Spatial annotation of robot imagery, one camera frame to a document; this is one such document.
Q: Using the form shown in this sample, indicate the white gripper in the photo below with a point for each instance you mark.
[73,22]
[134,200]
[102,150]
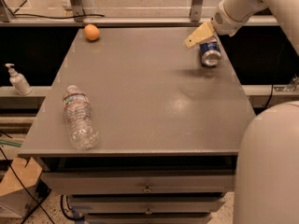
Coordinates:
[223,23]

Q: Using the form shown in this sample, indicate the blue pepsi can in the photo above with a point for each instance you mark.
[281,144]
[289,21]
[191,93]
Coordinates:
[210,52]

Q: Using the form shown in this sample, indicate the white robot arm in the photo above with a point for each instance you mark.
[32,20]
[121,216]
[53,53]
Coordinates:
[267,172]

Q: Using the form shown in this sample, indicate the grey drawer cabinet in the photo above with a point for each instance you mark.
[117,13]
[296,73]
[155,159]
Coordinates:
[169,129]

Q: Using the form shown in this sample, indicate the orange fruit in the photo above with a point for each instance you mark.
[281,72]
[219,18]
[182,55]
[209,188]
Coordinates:
[91,32]

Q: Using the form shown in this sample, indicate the clear plastic water bottle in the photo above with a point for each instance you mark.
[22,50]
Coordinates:
[78,114]

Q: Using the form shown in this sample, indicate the white pump dispenser bottle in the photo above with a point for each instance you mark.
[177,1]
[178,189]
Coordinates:
[18,81]

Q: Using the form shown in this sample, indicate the cardboard box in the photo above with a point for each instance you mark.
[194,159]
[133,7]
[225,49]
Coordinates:
[18,187]

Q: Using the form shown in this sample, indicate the right metal frame post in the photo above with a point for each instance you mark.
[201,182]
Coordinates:
[196,10]

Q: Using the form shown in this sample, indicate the metal frame post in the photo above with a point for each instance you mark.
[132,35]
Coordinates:
[196,10]
[78,11]

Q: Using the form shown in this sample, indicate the left metal frame post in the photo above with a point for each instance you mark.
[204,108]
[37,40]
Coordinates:
[78,11]

